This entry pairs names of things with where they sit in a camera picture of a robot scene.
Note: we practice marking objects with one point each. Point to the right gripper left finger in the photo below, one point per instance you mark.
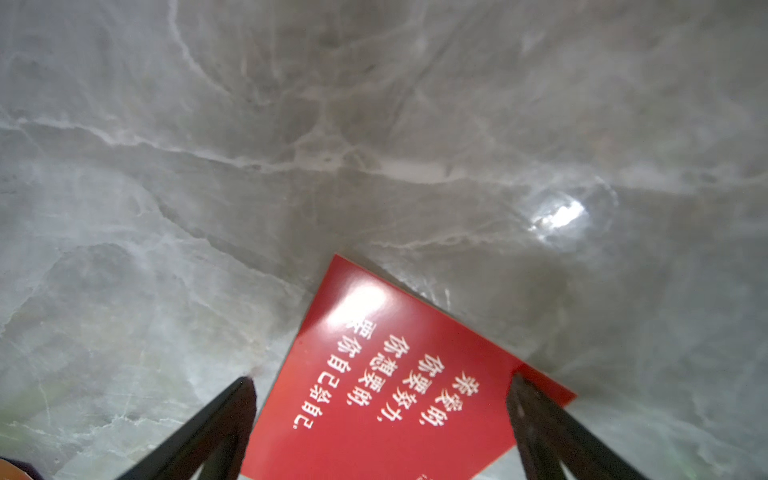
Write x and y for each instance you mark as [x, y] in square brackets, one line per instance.
[212, 444]

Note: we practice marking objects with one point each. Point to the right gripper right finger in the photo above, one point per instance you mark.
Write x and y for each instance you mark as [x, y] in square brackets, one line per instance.
[551, 442]

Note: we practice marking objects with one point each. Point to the red card small text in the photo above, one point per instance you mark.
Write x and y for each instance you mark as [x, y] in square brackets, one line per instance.
[380, 385]

